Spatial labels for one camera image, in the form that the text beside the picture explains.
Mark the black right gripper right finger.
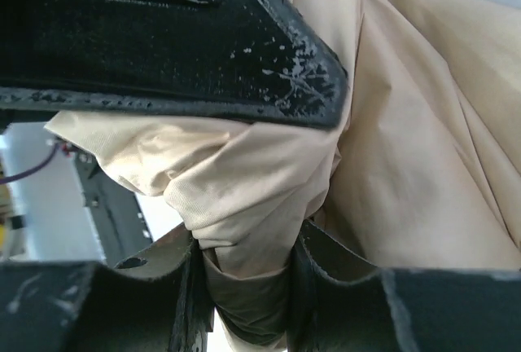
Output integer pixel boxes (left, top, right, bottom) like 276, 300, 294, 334
287, 222, 520, 352

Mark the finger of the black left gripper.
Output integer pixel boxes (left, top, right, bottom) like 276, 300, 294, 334
1, 0, 347, 129

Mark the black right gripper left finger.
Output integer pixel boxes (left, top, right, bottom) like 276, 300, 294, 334
1, 231, 212, 351

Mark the beige and black folding umbrella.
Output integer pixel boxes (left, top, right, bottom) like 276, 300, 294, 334
46, 0, 520, 351

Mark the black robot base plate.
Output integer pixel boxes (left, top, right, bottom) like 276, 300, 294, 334
75, 151, 152, 266

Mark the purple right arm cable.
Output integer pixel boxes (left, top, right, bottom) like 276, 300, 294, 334
0, 143, 62, 186

